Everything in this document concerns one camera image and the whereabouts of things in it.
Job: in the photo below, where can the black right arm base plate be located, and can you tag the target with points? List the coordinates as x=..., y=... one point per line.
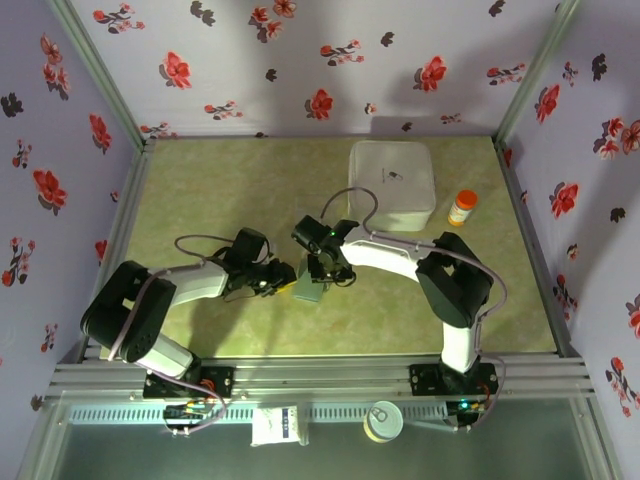
x=425, y=380

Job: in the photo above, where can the orange pill bottle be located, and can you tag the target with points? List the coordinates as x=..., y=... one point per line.
x=462, y=210

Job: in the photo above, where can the wide aluminium base rail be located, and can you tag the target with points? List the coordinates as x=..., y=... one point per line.
x=320, y=375

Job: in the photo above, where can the aluminium corner post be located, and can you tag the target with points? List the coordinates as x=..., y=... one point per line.
x=532, y=70
x=100, y=70

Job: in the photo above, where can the white square container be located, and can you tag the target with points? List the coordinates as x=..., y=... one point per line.
x=395, y=165

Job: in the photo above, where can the white paper packet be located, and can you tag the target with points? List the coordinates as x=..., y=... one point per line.
x=272, y=427

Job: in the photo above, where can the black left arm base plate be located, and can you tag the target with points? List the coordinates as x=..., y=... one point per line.
x=220, y=380

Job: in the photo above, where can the tin can with pull tab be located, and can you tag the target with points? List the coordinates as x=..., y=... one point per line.
x=382, y=422

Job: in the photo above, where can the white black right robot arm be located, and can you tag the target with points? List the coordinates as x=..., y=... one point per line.
x=385, y=260

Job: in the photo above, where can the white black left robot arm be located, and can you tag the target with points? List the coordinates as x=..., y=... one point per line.
x=197, y=285

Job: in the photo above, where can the aluminium side rail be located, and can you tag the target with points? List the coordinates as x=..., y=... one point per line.
x=120, y=230
x=537, y=250

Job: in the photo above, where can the grey-green card holder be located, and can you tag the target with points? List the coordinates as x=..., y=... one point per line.
x=306, y=291

